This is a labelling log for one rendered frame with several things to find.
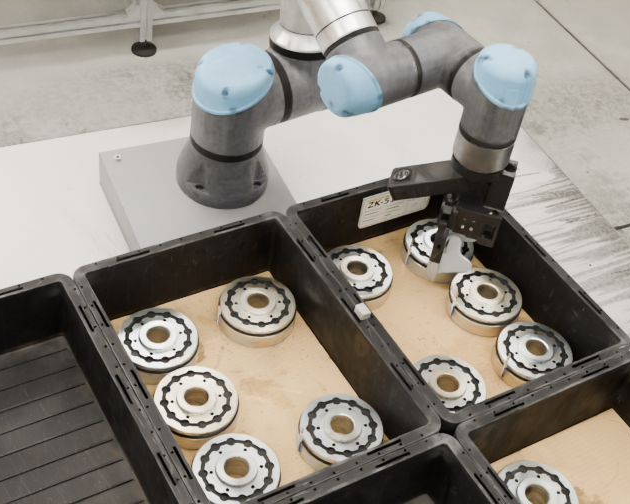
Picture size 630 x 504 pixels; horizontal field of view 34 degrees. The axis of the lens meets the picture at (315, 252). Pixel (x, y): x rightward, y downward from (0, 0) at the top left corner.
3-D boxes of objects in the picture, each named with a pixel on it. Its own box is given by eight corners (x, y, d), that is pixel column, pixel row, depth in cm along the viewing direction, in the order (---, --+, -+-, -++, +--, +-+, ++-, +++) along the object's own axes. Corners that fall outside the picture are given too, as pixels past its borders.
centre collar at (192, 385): (168, 391, 123) (169, 387, 123) (205, 377, 125) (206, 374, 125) (186, 421, 120) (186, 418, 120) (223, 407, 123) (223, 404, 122)
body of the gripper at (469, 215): (490, 252, 138) (513, 185, 130) (428, 235, 139) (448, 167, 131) (497, 217, 144) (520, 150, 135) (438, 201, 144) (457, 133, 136)
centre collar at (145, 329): (131, 331, 129) (131, 328, 129) (165, 317, 132) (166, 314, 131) (149, 357, 126) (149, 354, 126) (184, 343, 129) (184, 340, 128)
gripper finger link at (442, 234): (438, 269, 140) (454, 214, 135) (427, 266, 140) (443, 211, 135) (442, 252, 144) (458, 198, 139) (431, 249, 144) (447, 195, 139)
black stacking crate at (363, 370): (73, 333, 134) (70, 273, 126) (271, 270, 147) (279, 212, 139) (204, 585, 111) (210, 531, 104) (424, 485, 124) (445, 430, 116)
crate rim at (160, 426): (68, 282, 128) (68, 269, 126) (278, 220, 141) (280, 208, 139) (208, 542, 105) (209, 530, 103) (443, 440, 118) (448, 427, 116)
